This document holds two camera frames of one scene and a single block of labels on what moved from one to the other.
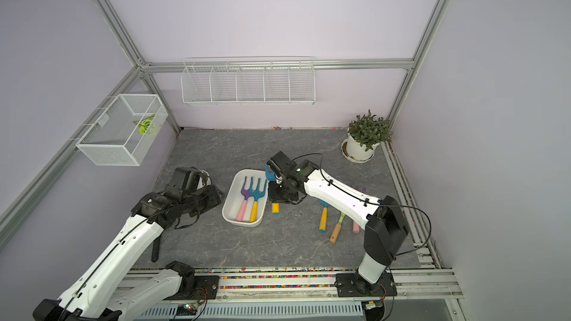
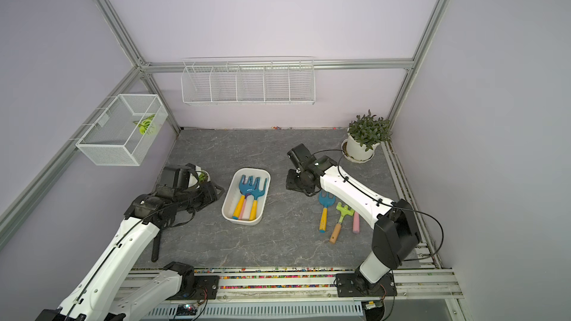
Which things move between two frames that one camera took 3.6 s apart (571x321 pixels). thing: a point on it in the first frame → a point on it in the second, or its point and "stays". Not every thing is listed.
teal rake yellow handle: x=323 y=218 stays
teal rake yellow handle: x=276 y=209 → x=245 y=189
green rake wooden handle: x=334 y=238 stays
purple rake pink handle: x=246 y=195 stays
